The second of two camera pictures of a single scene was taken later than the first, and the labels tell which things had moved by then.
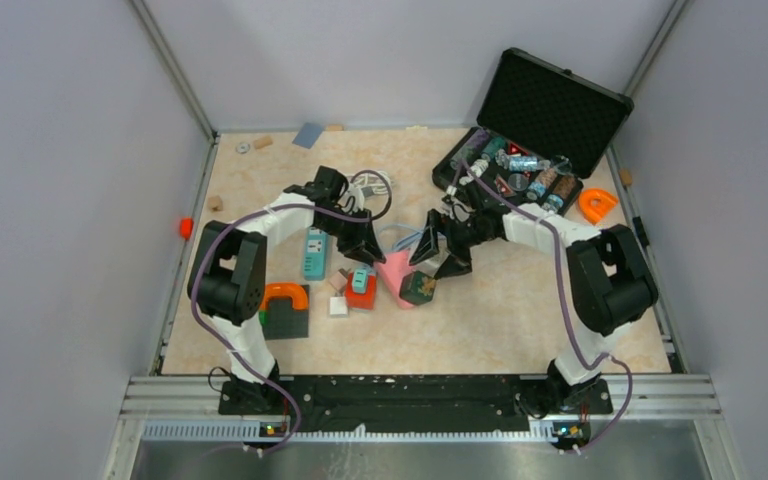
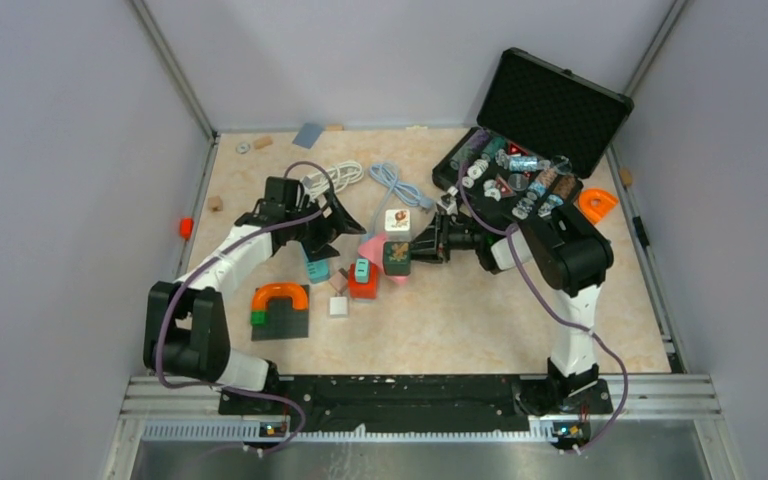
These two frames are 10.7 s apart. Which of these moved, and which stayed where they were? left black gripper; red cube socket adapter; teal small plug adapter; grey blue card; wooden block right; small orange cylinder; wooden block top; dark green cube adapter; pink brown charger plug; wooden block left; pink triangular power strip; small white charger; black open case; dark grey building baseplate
Moved: pink triangular power strip; teal small plug adapter; red cube socket adapter; left black gripper; dark green cube adapter
Stayed: dark grey building baseplate; small white charger; black open case; grey blue card; small orange cylinder; wooden block left; wooden block top; wooden block right; pink brown charger plug
